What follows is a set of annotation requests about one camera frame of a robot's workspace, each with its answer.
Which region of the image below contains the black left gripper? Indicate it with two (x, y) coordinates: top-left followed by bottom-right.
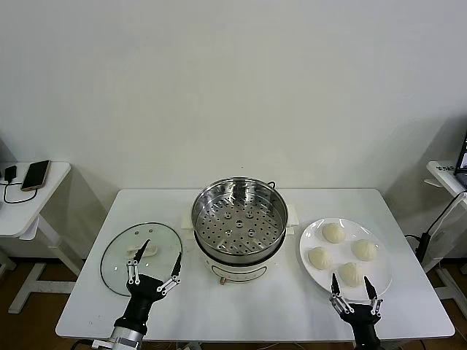
(112, 238), (183, 332)

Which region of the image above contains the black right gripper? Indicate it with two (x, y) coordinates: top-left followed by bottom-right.
(328, 273), (385, 350)

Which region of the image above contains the white steamed baozi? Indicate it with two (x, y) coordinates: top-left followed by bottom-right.
(321, 222), (346, 244)
(338, 262), (365, 288)
(350, 238), (379, 262)
(308, 246), (333, 271)

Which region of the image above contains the round glass pot lid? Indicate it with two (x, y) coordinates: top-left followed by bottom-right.
(100, 222), (183, 297)

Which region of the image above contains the stainless steel steamer basket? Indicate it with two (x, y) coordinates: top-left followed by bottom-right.
(191, 176), (289, 256)

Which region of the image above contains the white round plate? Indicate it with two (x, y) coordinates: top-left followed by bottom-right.
(298, 217), (395, 302)

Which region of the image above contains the white electric cooker pot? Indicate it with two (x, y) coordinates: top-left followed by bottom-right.
(181, 203), (300, 286)

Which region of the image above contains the white side table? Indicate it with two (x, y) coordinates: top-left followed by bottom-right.
(422, 160), (467, 311)
(0, 160), (83, 314)

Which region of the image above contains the gold smartphone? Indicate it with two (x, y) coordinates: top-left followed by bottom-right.
(20, 159), (51, 192)

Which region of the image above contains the dark laptop screen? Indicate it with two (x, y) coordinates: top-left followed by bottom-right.
(455, 131), (467, 179)

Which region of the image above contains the black power cable with adapter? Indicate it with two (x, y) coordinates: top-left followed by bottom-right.
(404, 191), (467, 264)

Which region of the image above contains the black charging cable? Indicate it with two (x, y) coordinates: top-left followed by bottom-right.
(2, 180), (37, 205)

